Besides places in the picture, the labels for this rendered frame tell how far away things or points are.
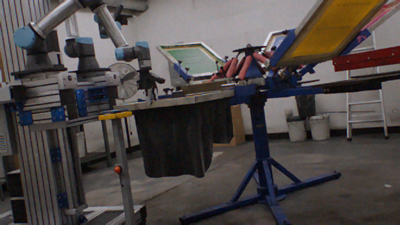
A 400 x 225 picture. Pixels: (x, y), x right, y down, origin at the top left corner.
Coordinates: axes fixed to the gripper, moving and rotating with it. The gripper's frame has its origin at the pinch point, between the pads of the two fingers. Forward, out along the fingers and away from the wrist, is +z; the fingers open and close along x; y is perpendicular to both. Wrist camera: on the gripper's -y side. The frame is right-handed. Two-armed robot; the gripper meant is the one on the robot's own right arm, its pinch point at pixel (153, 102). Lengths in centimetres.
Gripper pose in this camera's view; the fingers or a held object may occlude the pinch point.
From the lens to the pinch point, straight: 239.0
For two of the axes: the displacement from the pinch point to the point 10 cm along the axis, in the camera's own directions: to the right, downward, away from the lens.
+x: -5.1, 1.1, -8.5
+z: 1.3, 9.9, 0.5
